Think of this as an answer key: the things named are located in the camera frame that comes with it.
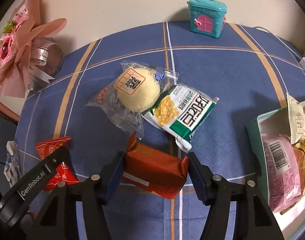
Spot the small red snack packet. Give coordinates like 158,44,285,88
34,135,79,192

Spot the white tray with green rim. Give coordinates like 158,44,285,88
246,95,305,239

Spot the blue plaid tablecloth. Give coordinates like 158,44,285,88
15,21,305,183

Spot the teal house toy box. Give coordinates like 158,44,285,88
187,0,227,38

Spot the pink flower bouquet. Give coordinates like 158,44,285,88
0,0,67,98

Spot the clear bun packet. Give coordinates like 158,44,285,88
87,61,179,138

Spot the cream white snack packet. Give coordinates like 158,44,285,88
287,93,305,145

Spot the green white corn packet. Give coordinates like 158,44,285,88
143,83,219,153

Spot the dark red packet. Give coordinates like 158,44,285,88
123,132,189,199

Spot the beige bread packet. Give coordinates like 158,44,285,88
294,148,305,196

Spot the pink snack packet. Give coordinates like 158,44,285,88
261,134,301,212

